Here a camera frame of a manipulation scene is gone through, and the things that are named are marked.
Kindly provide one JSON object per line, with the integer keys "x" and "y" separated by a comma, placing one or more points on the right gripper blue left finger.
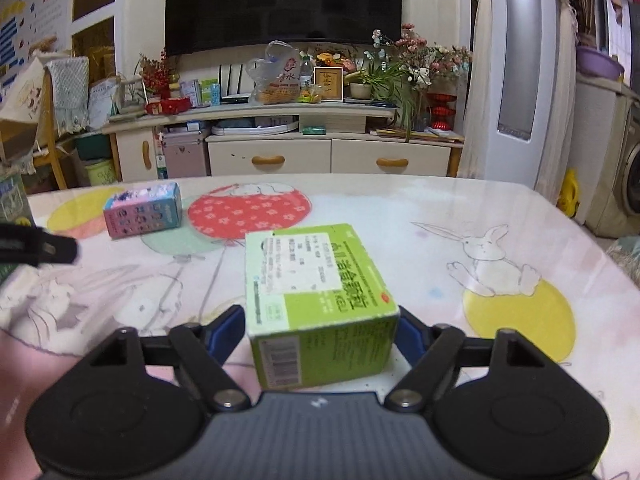
{"x": 224, "y": 334}

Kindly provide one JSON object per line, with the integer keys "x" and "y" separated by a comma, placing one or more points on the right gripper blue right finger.
{"x": 413, "y": 337}

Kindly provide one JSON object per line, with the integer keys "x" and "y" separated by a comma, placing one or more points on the green medicine box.
{"x": 317, "y": 309}

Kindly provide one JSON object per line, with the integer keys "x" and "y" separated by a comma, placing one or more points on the small pink blue box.
{"x": 144, "y": 210}

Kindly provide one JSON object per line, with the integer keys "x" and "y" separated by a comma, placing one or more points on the cardboard box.
{"x": 15, "y": 209}

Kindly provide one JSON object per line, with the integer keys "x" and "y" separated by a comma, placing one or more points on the green trash bin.
{"x": 100, "y": 172}

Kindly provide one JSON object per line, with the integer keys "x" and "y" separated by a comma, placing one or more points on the wooden chair with cover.
{"x": 46, "y": 103}

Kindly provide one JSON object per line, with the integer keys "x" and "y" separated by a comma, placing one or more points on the pink storage case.
{"x": 186, "y": 155}

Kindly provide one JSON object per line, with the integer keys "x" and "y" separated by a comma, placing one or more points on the yellow detergent bottle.
{"x": 569, "y": 195}

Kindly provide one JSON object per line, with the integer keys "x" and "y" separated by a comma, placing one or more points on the red gift box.
{"x": 172, "y": 106}

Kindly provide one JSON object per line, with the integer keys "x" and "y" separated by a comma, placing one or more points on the white tv cabinet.
{"x": 330, "y": 137}

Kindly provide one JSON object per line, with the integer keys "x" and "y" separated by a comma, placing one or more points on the red berry bouquet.
{"x": 159, "y": 75}

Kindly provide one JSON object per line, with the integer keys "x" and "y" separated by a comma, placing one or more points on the red vase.
{"x": 442, "y": 110}

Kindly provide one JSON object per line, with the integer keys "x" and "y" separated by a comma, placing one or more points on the plastic bag with snacks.
{"x": 275, "y": 75}

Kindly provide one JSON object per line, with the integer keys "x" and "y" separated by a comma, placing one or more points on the potted flower plant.
{"x": 400, "y": 71}

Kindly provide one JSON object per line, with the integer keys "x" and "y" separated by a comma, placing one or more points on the framed picture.
{"x": 330, "y": 80}

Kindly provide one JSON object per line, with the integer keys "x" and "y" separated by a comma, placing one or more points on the black television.
{"x": 200, "y": 25}

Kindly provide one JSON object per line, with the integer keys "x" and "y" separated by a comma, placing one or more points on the purple basin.
{"x": 594, "y": 63}

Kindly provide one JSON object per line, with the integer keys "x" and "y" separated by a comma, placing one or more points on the white tower air conditioner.
{"x": 523, "y": 56}

